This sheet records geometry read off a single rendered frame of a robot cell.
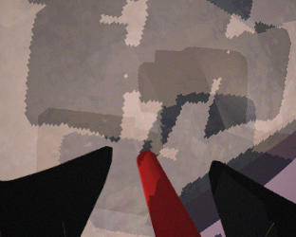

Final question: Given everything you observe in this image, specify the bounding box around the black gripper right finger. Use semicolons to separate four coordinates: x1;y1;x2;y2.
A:
209;161;296;237

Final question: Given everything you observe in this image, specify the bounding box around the red peg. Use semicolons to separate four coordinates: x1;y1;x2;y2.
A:
137;151;202;237

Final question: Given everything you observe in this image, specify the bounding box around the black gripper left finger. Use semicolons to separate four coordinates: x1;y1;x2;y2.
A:
0;146;113;237

